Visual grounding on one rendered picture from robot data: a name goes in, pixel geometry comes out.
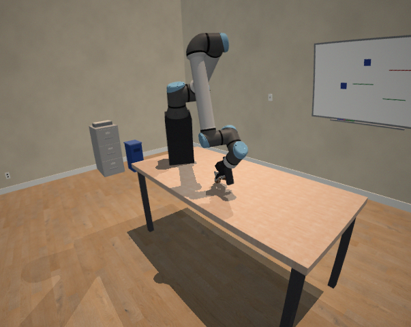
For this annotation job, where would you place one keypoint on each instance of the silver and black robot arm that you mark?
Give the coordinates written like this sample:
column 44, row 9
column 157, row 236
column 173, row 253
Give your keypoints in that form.
column 204, row 51

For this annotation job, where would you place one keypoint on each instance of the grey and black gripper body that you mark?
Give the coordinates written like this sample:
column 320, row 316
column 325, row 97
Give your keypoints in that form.
column 220, row 167

